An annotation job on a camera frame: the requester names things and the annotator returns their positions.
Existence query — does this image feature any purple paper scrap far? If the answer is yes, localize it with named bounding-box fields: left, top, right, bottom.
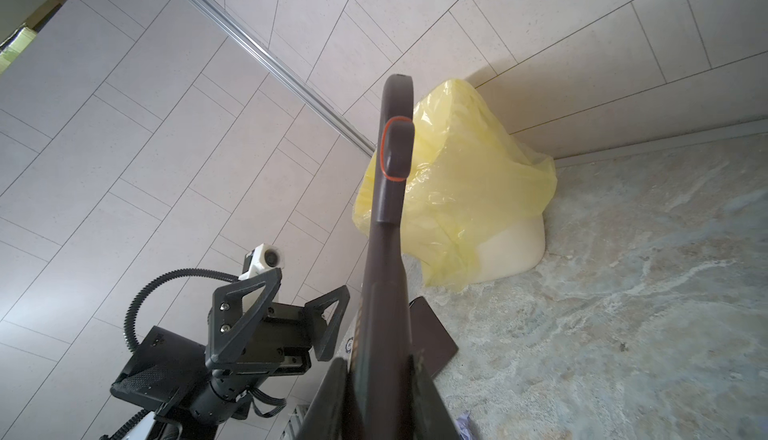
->
left=455, top=411, right=476, bottom=440

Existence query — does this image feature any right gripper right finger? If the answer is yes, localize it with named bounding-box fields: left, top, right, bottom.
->
left=411, top=354, right=461, bottom=440

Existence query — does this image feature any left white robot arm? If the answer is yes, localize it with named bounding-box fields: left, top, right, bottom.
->
left=110, top=268, right=350, bottom=439

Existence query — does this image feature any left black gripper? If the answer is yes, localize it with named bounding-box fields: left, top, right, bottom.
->
left=205, top=268, right=350, bottom=376

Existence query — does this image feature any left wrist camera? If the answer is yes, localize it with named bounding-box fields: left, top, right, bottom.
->
left=238, top=243, right=284, bottom=312

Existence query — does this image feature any dark brown dustpan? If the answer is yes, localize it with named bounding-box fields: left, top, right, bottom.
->
left=409, top=296, right=459, bottom=379

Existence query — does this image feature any yellow bagged trash bin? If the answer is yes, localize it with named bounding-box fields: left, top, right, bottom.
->
left=353, top=74, right=557, bottom=293

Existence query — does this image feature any brown hand brush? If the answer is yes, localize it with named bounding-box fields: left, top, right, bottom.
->
left=342, top=74, right=415, bottom=439

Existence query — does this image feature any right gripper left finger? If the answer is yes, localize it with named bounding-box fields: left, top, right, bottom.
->
left=296, top=357, right=348, bottom=440

